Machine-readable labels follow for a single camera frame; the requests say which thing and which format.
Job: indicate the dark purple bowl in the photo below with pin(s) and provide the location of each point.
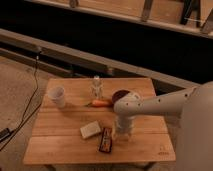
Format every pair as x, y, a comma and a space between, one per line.
119, 94

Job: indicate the wooden table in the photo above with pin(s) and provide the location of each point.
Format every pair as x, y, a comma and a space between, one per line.
56, 137

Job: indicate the orange carrot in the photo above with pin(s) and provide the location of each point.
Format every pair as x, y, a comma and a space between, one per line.
100, 103

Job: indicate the black whiteboard eraser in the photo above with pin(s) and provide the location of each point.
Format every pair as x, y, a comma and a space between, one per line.
106, 140

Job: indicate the clear plastic bottle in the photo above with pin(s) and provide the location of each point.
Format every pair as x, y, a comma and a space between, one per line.
97, 87

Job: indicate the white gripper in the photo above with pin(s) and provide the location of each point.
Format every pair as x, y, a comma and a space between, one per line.
122, 128

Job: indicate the white paper cup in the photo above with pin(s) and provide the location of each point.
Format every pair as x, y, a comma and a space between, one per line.
57, 96

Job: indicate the black device on floor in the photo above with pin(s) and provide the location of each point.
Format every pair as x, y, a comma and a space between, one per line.
4, 134

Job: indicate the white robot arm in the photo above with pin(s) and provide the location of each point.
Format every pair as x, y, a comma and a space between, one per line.
194, 149

